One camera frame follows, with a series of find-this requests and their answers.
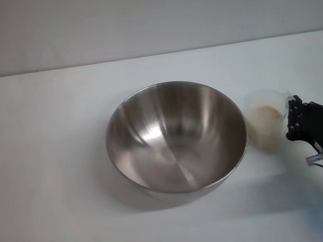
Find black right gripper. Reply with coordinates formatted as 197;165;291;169
281;92;323;171

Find white rice grains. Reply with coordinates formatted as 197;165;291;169
246;103;288;156

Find clear plastic measuring cup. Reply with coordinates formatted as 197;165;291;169
240;86;300;158

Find stainless steel mixing bowl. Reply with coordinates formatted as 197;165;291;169
99;73;255;212

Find right arm cable with plug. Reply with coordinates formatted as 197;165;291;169
305;152;323;173

